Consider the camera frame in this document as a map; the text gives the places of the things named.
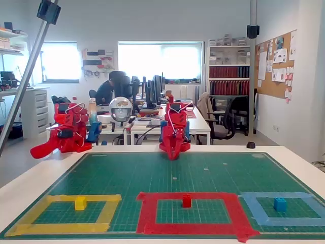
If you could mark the wall tool pegboard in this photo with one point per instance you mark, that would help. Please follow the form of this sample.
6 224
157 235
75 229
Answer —
97 63

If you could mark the wide bright window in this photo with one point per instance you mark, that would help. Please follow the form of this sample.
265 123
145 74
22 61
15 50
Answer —
160 61

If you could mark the slanted silver camera pole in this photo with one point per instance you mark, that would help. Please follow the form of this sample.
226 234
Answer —
25 76

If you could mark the blue table clamp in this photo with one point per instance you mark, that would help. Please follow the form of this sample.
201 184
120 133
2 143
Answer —
187 130
94 130

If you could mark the yellow toy brick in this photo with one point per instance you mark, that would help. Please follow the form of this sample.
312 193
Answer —
80 203

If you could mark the blue toy brick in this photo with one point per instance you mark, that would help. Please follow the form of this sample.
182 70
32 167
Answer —
280 205

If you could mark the small black knob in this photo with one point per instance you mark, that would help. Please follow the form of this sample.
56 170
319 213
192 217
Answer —
250 145

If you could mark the white office desk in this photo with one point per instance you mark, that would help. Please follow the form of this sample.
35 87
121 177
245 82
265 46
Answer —
200 124

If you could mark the white wall socket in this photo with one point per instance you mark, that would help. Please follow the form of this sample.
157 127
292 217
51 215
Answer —
276 127

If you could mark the red tape square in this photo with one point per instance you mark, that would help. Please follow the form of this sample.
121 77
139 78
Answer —
147 216

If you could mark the yellow tape square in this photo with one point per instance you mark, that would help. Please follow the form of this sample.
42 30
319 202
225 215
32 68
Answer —
63 227

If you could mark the orange blue water bottle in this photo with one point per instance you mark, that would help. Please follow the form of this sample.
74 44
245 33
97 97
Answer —
93 111

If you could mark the beige jacket on chair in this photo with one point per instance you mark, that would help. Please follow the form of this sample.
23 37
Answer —
204 104

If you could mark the black computer monitors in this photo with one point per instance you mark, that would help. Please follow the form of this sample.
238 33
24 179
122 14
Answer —
152 91

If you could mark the red leader arm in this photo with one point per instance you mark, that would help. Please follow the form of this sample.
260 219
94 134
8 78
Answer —
66 142

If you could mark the upright grey pole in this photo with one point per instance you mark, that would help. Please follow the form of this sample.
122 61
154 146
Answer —
252 76

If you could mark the blue tape square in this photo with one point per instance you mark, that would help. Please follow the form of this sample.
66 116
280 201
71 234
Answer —
256 211

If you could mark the red robot arm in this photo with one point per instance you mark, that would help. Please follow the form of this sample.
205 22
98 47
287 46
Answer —
177 118

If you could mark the small bright window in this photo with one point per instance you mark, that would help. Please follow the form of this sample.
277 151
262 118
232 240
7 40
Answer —
61 62

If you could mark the white shelf with binders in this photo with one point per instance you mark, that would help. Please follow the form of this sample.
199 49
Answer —
228 76

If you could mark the white wall shelf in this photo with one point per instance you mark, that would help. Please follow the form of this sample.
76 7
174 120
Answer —
12 34

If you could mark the red toy brick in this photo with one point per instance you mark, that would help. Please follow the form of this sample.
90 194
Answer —
186 201

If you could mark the cork pin board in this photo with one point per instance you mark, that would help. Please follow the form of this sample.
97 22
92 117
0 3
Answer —
266 84

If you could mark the green cutting mat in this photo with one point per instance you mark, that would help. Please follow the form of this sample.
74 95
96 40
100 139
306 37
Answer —
152 178

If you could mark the black pole clamp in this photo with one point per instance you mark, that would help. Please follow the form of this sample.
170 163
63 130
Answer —
48 11
253 31

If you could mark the black office chair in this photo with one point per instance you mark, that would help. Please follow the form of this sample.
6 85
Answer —
228 119

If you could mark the white helmet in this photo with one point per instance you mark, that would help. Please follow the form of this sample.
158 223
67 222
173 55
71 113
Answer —
119 109

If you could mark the white drawer cabinet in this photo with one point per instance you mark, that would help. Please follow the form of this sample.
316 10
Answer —
35 111

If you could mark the seated person in dark clothes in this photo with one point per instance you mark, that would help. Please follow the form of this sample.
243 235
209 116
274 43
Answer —
106 91

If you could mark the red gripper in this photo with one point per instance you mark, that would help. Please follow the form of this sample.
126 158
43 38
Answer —
170 145

